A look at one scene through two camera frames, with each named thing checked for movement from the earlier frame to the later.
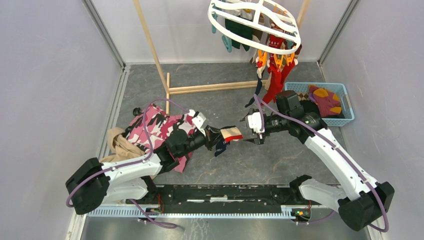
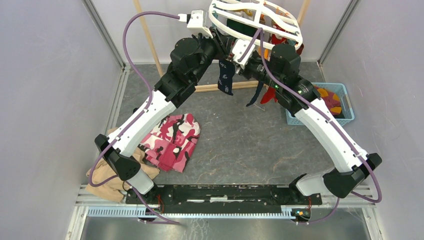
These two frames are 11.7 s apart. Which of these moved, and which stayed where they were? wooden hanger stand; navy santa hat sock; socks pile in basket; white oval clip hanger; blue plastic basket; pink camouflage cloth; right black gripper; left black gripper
Moved: right black gripper; left black gripper
Stayed: white oval clip hanger; socks pile in basket; wooden hanger stand; navy santa hat sock; pink camouflage cloth; blue plastic basket
